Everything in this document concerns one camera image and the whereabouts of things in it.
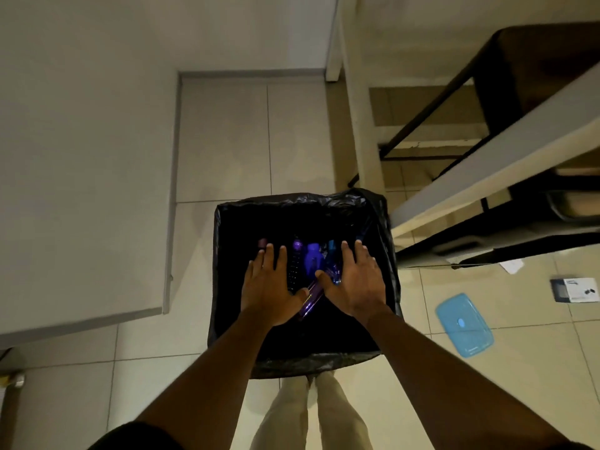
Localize person's right hand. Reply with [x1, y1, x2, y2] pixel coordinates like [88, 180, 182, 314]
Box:
[314, 240, 393, 325]

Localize person's left hand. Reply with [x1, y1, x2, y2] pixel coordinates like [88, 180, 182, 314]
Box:
[240, 243, 310, 329]

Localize person's right forearm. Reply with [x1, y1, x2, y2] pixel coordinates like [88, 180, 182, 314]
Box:
[360, 305, 570, 450]

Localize person's left forearm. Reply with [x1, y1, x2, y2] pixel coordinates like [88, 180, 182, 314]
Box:
[133, 308, 278, 450]

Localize clear purple plastic bottle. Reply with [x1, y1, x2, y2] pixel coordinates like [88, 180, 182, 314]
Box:
[297, 276, 330, 320]

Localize blue plastic bottle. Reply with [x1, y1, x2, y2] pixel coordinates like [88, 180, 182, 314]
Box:
[325, 238, 344, 284]

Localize dark ribbed bottle purple cap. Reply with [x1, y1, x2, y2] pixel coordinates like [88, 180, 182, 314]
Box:
[287, 236, 306, 294]

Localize bin with black bag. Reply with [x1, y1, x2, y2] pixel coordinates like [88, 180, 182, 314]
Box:
[207, 187, 403, 380]

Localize blue plastic container lid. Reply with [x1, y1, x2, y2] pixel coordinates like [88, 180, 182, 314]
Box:
[435, 293, 496, 358]

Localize person's beige trousers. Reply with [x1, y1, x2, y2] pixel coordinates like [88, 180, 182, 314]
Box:
[250, 370, 374, 450]

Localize dark low bench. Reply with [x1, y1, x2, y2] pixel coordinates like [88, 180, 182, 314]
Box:
[395, 172, 600, 270]

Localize black and white booklet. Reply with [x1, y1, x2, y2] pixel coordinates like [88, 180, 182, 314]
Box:
[550, 277, 600, 304]

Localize person's black shirt sleeve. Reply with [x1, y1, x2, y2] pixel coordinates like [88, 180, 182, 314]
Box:
[87, 421, 184, 450]

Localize dark metal-frame chair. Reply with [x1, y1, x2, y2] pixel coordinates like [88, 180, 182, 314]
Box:
[348, 22, 600, 189]

